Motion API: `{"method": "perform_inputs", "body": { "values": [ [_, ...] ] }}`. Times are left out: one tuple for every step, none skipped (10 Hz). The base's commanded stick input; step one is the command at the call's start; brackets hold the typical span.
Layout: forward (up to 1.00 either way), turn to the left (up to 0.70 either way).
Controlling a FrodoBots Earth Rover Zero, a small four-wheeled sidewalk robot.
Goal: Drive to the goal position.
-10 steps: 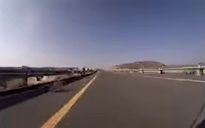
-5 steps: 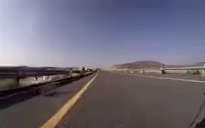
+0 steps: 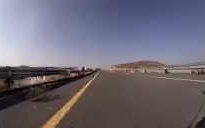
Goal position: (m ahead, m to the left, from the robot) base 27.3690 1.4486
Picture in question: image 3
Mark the brown hill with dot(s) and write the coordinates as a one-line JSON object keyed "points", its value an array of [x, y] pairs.
{"points": [[140, 64]]}

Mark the metal guardrail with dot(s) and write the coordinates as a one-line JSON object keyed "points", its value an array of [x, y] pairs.
{"points": [[26, 71]]}

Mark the pale concrete barrier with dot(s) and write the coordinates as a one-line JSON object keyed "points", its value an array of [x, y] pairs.
{"points": [[186, 68]]}

